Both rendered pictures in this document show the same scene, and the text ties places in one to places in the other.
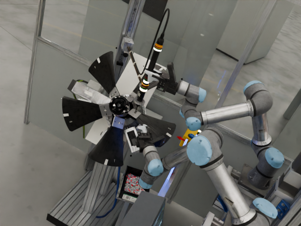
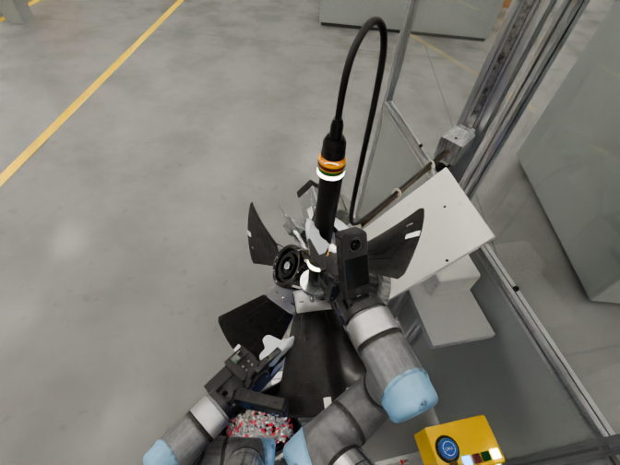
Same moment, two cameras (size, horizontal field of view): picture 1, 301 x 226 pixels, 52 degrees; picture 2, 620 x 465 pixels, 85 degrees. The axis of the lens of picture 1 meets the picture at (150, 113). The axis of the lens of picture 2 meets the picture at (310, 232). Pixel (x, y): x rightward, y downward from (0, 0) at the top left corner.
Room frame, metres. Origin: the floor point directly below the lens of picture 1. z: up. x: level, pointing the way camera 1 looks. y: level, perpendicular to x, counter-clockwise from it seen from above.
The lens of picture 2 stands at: (1.38, -0.28, 1.96)
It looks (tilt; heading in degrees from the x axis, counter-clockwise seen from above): 50 degrees down; 63
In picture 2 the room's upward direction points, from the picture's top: 6 degrees clockwise
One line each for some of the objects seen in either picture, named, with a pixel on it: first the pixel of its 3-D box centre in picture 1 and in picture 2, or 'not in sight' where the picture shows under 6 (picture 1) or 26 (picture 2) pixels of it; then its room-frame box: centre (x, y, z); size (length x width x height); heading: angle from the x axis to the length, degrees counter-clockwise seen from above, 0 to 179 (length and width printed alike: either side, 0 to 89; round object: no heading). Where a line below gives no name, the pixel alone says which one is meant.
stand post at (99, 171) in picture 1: (97, 177); not in sight; (1.72, 0.20, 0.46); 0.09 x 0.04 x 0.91; 79
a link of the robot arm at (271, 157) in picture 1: (270, 161); not in sight; (1.61, -0.79, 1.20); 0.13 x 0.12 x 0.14; 15
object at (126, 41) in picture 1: (126, 44); (455, 144); (2.16, 0.34, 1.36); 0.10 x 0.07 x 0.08; 24
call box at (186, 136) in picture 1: (190, 139); (456, 447); (1.81, -0.32, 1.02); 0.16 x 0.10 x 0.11; 169
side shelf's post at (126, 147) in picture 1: (123, 153); (408, 340); (2.15, 0.09, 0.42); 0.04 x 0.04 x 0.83; 79
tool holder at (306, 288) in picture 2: (140, 93); (319, 269); (1.60, 0.09, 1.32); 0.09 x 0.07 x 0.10; 24
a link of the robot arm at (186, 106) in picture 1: (188, 109); (373, 399); (1.57, -0.20, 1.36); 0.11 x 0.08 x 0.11; 15
